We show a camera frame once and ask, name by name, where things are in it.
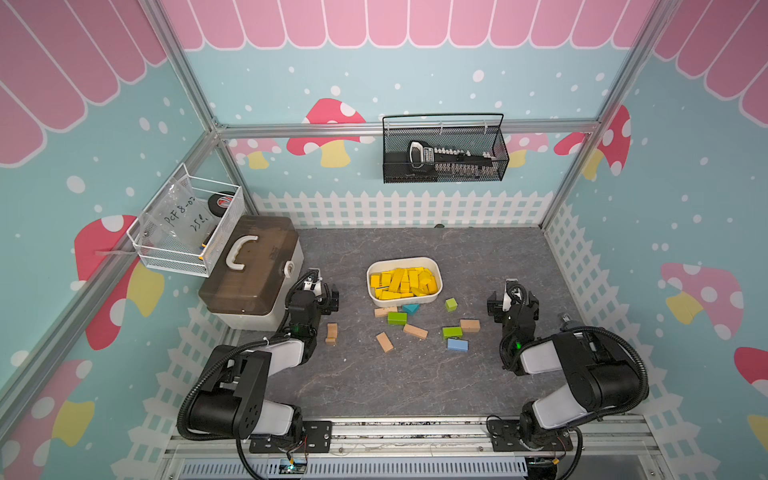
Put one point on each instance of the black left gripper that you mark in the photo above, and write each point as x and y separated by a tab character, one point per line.
330	303

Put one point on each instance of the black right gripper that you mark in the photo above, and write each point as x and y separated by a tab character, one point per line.
500	308

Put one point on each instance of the green slanted block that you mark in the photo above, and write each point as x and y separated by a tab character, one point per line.
452	333

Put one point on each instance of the light blue block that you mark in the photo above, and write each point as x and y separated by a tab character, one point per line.
455	344

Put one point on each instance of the tan wooden block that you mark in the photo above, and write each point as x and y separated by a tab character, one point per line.
384	342

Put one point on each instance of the white oval plastic tub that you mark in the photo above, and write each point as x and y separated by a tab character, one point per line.
374	280

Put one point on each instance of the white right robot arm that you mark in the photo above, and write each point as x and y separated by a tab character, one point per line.
604	375

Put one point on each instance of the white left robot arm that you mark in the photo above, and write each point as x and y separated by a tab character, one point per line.
228	401

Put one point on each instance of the brown small block left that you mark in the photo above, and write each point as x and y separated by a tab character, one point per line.
332	334

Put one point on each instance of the small green cube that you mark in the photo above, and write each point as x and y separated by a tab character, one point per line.
450	305

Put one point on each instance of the brown lidded storage box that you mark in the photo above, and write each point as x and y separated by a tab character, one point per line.
248	286

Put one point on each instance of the tan long block near tub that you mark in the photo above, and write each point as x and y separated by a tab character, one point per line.
385	311

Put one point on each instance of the green rectangular block centre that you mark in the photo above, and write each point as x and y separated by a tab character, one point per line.
397	318

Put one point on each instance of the teal triangular block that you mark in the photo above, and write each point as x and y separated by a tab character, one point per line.
410	308

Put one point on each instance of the tan slanted block centre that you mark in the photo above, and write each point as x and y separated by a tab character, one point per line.
417	332

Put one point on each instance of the black tape roll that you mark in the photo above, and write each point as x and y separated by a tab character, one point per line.
218	203

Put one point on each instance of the clear wire wall basket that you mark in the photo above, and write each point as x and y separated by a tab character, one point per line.
177	233

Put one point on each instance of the black wire mesh basket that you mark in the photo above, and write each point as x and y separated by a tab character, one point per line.
434	148

